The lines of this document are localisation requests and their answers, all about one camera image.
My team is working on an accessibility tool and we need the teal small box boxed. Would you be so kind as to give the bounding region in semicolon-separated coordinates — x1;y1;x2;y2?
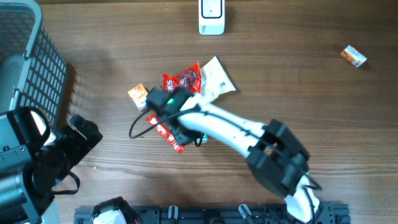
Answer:
200;134;208;143

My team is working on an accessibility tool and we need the red stick sachet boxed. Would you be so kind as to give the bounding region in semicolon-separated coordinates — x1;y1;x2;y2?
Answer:
146;113;185;154

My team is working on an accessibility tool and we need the red candy bag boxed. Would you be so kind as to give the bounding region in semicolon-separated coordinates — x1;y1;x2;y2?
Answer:
162;62;202;93

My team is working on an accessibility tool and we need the orange small box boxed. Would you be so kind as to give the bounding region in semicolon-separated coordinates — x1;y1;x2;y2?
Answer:
340;45;367;67
127;83;149;111

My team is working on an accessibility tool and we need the white cream snack bag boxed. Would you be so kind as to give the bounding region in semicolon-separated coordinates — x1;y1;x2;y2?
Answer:
200;55;238;103

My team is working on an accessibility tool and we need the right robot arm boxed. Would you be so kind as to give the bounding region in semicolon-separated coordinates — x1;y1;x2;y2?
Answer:
146;88;321;223

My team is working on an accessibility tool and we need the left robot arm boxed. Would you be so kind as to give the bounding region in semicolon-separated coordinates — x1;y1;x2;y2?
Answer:
1;106;103;223

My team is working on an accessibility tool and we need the white barcode scanner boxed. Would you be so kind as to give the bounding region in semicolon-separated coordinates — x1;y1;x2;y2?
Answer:
198;0;225;35

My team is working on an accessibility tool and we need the grey plastic mesh basket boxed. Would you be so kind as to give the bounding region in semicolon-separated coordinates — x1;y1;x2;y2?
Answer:
1;0;68;129

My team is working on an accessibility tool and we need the black left camera cable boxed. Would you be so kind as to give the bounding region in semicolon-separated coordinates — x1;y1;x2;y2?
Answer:
51;170;81;196

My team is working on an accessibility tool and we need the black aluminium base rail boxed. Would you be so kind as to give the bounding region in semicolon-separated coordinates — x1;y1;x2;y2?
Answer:
73;203;352;224

